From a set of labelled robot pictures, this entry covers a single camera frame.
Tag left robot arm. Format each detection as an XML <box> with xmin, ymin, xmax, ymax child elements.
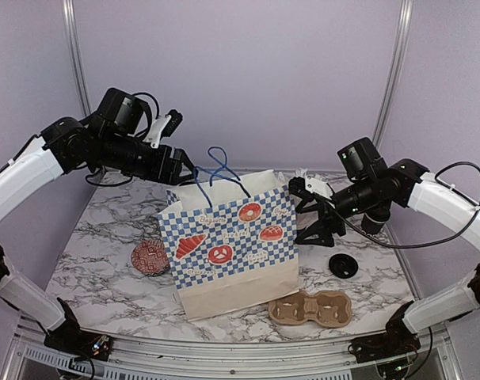
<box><xmin>0</xmin><ymin>175</ymin><xmax>187</xmax><ymax>352</ymax></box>

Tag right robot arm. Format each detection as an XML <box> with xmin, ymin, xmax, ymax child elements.
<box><xmin>289</xmin><ymin>137</ymin><xmax>480</xmax><ymax>361</ymax></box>

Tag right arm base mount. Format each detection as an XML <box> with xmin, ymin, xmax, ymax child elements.
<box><xmin>348</xmin><ymin>332</ymin><xmax>421</xmax><ymax>363</ymax></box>

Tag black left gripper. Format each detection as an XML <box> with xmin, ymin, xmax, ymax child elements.
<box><xmin>96</xmin><ymin>130</ymin><xmax>199</xmax><ymax>184</ymax></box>

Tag aluminium front rail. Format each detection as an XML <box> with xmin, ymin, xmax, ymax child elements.
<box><xmin>0</xmin><ymin>317</ymin><xmax>462</xmax><ymax>379</ymax></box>

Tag brown cardboard cup carrier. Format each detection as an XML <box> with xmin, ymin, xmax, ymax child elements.
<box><xmin>268</xmin><ymin>290</ymin><xmax>352</xmax><ymax>329</ymax></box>

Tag right aluminium frame post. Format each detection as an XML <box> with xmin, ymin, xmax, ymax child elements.
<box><xmin>373</xmin><ymin>0</ymin><xmax>414</xmax><ymax>149</ymax></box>

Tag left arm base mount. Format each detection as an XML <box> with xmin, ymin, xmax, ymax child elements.
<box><xmin>44</xmin><ymin>329</ymin><xmax>112</xmax><ymax>361</ymax></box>

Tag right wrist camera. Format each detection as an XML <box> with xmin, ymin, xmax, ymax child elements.
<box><xmin>288</xmin><ymin>176</ymin><xmax>333</xmax><ymax>200</ymax></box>

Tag bundle of white straws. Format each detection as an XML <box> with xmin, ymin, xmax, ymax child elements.
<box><xmin>275</xmin><ymin>168</ymin><xmax>315</xmax><ymax>182</ymax></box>

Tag blue checkered paper bag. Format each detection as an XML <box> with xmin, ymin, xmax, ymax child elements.
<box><xmin>158</xmin><ymin>154</ymin><xmax>299</xmax><ymax>321</ymax></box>

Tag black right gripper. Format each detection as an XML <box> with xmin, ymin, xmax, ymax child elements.
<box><xmin>295</xmin><ymin>175</ymin><xmax>380</xmax><ymax>246</ymax></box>

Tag aluminium frame post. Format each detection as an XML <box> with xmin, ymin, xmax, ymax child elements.
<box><xmin>373</xmin><ymin>0</ymin><xmax>414</xmax><ymax>149</ymax></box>
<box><xmin>61</xmin><ymin>0</ymin><xmax>91</xmax><ymax>116</ymax></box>

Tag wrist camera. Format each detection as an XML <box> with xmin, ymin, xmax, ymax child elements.
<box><xmin>143</xmin><ymin>109</ymin><xmax>183</xmax><ymax>149</ymax></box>
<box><xmin>288</xmin><ymin>176</ymin><xmax>333</xmax><ymax>200</ymax></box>

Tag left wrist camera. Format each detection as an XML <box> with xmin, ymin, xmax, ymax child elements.
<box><xmin>143</xmin><ymin>109</ymin><xmax>183</xmax><ymax>149</ymax></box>

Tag left aluminium frame post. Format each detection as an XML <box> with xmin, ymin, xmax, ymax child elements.
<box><xmin>61</xmin><ymin>0</ymin><xmax>91</xmax><ymax>116</ymax></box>

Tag red patterned bowl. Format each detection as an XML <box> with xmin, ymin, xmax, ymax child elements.
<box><xmin>131</xmin><ymin>238</ymin><xmax>170</xmax><ymax>276</ymax></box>

